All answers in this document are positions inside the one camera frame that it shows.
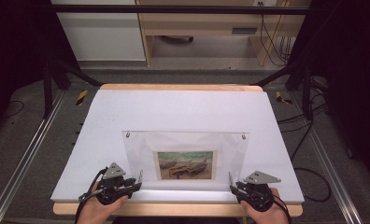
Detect black curtain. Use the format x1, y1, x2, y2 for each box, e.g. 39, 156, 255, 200
293, 0, 370, 188
0, 0, 79, 144

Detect wooden table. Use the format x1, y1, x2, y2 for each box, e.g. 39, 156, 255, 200
52, 83, 304, 217

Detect person's left hand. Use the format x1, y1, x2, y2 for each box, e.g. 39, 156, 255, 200
77, 183, 130, 224

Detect person's right hand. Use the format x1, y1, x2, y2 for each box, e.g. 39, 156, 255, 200
240, 188, 290, 224

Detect yellow clamp right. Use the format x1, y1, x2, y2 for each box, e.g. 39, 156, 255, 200
275, 91, 293, 105

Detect black metal stand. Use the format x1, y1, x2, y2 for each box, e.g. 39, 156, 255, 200
42, 59, 104, 119
254, 59, 315, 120

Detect wooden desk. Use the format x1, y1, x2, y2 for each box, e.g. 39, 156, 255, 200
135, 0, 312, 67

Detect black metal crossbar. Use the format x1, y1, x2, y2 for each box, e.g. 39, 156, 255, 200
49, 4, 312, 16

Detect right hand-held gripper black cable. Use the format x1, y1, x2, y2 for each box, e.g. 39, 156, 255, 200
268, 192, 293, 224

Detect thin black floor cable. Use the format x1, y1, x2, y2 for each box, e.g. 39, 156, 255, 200
4, 100, 25, 119

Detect boat painting print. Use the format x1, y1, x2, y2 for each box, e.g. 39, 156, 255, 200
152, 150, 219, 181

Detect yellow clamp left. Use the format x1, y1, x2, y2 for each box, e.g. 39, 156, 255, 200
76, 90, 89, 106

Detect aluminium floor rail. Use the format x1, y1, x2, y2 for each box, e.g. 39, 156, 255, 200
0, 90, 65, 224
290, 91, 363, 224

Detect black desk cables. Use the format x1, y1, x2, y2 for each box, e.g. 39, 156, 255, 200
259, 1, 294, 67

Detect hand-held gripper black cable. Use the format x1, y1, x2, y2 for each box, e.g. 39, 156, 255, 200
75, 167, 108, 224
268, 192, 293, 224

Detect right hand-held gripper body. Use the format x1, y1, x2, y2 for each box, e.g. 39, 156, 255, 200
243, 170, 282, 213

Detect white cabinet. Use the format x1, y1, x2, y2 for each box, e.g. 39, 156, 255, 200
50, 0, 147, 63

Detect white foam board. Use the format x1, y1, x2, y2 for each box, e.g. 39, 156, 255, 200
50, 89, 305, 203

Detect grey desk label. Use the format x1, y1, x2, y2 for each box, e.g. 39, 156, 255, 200
231, 27, 258, 35

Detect yellow clamp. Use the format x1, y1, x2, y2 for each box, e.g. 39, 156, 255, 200
275, 91, 293, 105
76, 90, 89, 106

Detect clear acrylic photo frame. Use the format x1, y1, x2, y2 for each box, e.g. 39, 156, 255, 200
121, 130, 250, 191

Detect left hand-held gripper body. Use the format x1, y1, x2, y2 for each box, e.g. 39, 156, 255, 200
95, 161, 135, 205

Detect left hand-held gripper black cable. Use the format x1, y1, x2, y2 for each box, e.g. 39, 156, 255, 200
75, 167, 108, 224

